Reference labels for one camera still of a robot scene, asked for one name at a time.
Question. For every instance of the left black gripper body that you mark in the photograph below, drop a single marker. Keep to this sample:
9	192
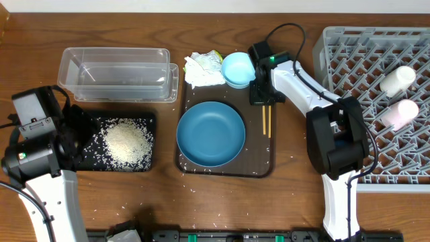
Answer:
56	128

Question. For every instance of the white rice pile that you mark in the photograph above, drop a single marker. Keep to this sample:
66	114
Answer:
126	144

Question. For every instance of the dark blue plate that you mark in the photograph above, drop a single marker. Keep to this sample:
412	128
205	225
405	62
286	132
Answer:
211	134

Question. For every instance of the cream white cup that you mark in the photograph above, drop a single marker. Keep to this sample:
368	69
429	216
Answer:
398	81

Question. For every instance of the pink cup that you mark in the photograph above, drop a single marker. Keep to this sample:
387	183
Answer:
400	114

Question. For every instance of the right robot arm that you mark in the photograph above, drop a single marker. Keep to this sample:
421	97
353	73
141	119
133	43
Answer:
336	136

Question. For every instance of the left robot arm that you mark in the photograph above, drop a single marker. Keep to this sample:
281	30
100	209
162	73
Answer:
45	149

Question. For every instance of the black waste tray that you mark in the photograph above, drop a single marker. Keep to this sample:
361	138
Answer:
141	117

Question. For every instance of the grey dishwasher rack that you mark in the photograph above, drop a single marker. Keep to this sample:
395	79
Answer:
352	61

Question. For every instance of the light blue bowl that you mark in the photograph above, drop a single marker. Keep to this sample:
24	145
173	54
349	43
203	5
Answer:
238	70

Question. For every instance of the clear plastic bin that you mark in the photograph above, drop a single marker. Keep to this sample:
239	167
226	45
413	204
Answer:
114	74

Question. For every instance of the crumpled white paper napkin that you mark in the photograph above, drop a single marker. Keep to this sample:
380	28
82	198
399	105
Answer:
202	70

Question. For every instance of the dark brown serving tray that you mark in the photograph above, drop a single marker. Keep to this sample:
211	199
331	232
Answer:
256	159

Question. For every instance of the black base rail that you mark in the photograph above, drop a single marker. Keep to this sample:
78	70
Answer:
199	236

